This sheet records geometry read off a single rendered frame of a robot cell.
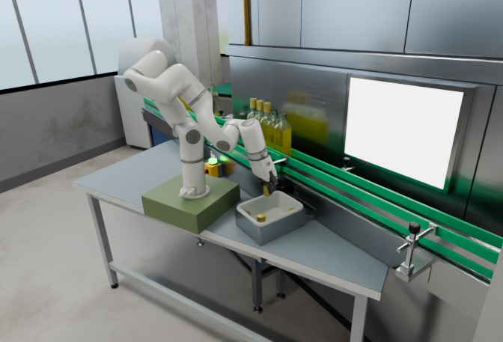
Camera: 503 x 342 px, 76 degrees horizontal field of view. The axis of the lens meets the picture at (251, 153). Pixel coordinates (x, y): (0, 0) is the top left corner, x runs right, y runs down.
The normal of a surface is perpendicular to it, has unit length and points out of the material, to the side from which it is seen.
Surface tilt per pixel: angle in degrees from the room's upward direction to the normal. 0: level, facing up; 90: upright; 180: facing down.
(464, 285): 90
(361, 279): 0
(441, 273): 90
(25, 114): 90
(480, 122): 90
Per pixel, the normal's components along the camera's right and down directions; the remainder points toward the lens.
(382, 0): -0.83, 0.24
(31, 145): 0.86, 0.17
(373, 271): -0.04, -0.93
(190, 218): -0.51, 0.33
